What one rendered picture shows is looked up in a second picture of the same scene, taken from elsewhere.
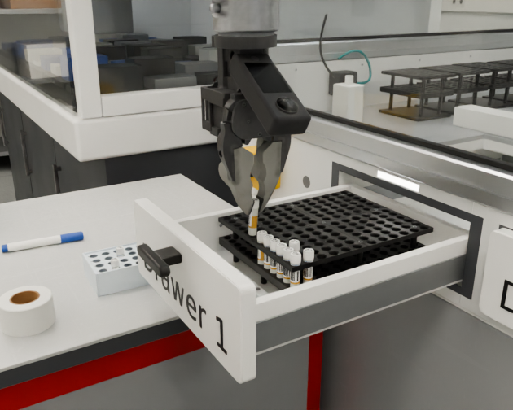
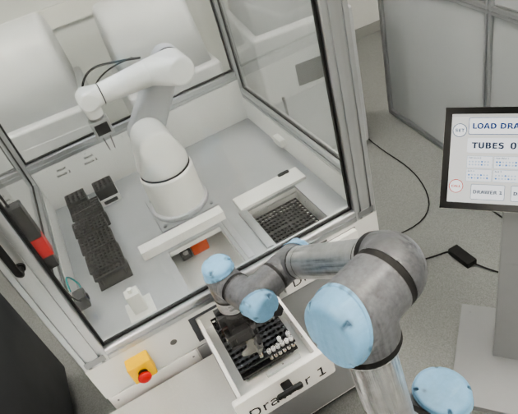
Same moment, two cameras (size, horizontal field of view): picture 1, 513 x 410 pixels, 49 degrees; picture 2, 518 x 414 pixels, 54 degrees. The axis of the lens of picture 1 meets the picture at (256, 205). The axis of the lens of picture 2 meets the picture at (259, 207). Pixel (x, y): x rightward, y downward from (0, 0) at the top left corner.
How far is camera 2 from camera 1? 1.25 m
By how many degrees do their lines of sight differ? 65
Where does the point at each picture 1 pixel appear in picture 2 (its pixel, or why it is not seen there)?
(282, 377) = not seen: hidden behind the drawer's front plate
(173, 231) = (278, 379)
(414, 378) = not seen: hidden behind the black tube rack
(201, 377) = not seen: outside the picture
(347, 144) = (192, 306)
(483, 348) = (289, 302)
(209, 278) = (310, 365)
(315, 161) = (175, 329)
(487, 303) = (289, 290)
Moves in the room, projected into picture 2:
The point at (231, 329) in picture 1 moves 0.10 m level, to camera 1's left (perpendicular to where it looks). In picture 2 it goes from (326, 363) to (328, 397)
